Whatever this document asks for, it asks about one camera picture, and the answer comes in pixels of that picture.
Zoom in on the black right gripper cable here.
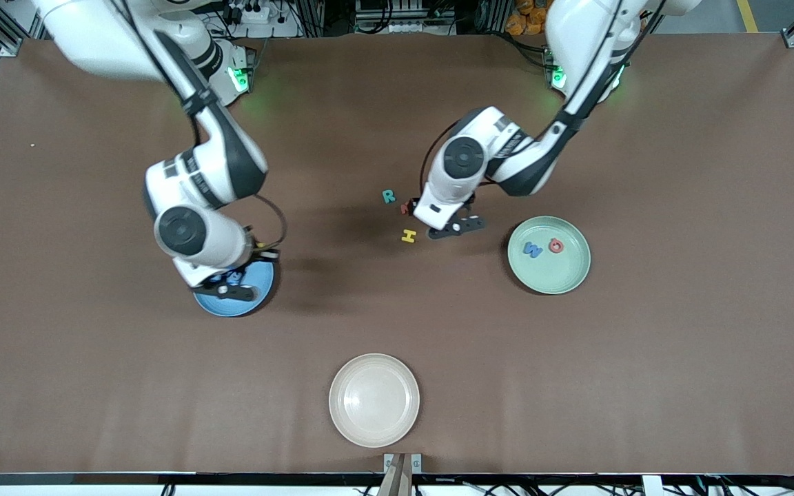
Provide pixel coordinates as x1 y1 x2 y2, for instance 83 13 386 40
249 194 287 264

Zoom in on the blue round plate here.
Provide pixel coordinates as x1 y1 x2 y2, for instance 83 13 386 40
194 260 276 318

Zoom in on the orange objects pile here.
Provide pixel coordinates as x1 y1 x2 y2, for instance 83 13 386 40
506 0 556 37

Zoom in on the black electronics rack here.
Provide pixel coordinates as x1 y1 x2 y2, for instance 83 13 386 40
356 0 456 35

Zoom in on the green round plate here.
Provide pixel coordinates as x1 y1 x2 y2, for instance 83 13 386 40
507 216 592 296

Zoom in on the small metal bracket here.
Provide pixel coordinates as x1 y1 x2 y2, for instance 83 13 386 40
383 453 423 475

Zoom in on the white power strip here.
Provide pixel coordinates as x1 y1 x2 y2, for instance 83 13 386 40
221 0 301 39

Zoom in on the beige round plate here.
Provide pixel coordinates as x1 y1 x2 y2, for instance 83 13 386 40
329 353 420 448

